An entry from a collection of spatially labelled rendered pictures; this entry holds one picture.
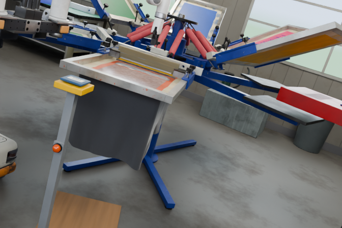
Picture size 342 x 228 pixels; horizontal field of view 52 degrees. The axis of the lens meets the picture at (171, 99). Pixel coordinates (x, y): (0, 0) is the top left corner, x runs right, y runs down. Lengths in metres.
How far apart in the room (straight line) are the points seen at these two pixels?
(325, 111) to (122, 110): 1.18
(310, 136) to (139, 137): 3.81
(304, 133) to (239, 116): 0.97
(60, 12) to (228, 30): 4.10
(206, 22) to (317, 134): 2.36
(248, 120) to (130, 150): 3.32
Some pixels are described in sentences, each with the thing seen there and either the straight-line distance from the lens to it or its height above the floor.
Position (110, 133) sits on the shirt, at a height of 0.67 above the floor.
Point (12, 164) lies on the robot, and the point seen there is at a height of 0.12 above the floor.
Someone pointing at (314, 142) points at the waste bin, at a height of 0.16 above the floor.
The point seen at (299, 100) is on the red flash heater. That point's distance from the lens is 2.27.
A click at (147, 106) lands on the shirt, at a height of 0.88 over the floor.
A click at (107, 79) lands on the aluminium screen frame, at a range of 1.70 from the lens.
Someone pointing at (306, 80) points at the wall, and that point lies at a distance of 5.72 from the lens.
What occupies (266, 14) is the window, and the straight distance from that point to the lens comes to 5.74.
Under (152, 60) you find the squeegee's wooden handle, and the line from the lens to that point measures 2.22.
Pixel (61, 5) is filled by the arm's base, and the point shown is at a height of 1.22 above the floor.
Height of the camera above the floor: 1.37
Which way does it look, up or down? 14 degrees down
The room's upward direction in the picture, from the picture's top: 17 degrees clockwise
